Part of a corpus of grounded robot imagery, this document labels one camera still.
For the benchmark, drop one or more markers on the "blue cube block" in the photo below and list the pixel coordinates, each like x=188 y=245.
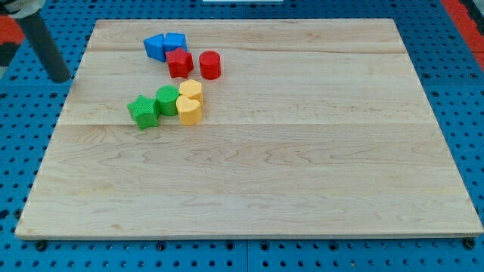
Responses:
x=173 y=41

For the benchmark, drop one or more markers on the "blue triangle block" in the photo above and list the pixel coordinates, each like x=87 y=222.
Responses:
x=154 y=47

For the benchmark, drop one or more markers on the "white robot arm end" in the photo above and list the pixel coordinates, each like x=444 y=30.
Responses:
x=19 y=9

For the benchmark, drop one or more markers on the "yellow heart block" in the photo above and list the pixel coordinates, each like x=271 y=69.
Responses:
x=189 y=110

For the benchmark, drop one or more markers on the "yellow hexagon block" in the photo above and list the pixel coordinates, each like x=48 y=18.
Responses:
x=192 y=89

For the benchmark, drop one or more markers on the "wooden board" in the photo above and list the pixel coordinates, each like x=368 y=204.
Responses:
x=316 y=129

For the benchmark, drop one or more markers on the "red cylinder block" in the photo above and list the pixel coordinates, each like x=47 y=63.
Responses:
x=210 y=65

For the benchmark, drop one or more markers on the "green cylinder block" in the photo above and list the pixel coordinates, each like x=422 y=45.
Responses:
x=167 y=96

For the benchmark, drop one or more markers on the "red star block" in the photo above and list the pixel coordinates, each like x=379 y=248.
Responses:
x=180 y=63

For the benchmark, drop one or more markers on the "green star block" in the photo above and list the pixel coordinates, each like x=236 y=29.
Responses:
x=144 y=111

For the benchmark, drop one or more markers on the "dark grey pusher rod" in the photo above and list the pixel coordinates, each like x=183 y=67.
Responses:
x=40 y=39

